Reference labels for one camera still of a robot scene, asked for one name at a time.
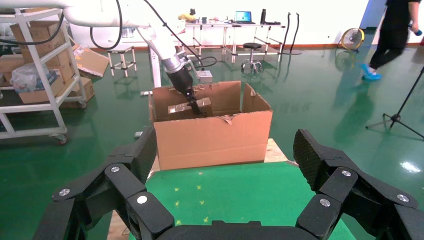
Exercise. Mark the yellow floor fan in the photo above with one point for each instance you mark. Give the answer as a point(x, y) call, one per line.
point(351, 39)

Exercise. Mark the small grey block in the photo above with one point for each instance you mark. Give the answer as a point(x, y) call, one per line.
point(138, 134)

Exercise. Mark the green table cloth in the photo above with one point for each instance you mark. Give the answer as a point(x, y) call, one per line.
point(238, 195)

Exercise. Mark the plain cardboard box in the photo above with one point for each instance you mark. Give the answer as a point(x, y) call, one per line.
point(36, 96)

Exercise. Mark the yellow plush toy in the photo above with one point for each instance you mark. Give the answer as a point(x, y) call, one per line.
point(186, 17)

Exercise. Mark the person in black clothes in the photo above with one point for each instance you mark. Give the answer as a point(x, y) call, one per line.
point(391, 33)

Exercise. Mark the black tripod stand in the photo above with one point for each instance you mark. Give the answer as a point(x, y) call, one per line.
point(396, 117)

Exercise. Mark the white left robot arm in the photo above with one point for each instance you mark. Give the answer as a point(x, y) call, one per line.
point(99, 15)

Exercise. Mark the white wheeled shelf rack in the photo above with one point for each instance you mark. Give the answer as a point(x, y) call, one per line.
point(33, 107)

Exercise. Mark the clear plastic bag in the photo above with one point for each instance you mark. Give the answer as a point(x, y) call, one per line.
point(26, 78)

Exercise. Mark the black bottle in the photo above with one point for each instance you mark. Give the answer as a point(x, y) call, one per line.
point(263, 16)

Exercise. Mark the small taped cardboard box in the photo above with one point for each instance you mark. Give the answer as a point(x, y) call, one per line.
point(180, 109)

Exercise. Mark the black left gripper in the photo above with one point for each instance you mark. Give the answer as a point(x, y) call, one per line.
point(180, 81)

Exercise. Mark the folded cardboard sheet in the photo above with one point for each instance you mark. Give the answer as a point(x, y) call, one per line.
point(92, 63)

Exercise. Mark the black round stool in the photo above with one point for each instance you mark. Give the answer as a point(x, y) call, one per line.
point(251, 46)

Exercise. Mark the white pipe frame table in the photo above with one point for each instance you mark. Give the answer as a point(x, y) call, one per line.
point(232, 26)

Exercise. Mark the printed cardboard box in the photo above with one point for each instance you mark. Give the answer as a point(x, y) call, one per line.
point(36, 36)

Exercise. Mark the flat cardboard box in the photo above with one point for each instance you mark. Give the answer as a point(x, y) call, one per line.
point(10, 63)

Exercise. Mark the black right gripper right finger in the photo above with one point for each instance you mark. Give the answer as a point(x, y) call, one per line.
point(357, 195)

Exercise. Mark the cardboard box with tape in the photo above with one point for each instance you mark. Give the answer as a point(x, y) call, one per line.
point(85, 89)

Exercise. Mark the black pole stand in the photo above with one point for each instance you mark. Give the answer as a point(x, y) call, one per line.
point(295, 33)
point(287, 33)

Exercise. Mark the open laptop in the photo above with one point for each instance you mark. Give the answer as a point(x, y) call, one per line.
point(243, 16)

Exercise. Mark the small white frame stool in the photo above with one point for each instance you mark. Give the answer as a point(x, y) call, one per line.
point(121, 50)

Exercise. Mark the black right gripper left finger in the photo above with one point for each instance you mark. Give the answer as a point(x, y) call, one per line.
point(109, 192)

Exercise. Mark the large open cardboard carton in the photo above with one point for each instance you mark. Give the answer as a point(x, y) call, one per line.
point(212, 142)

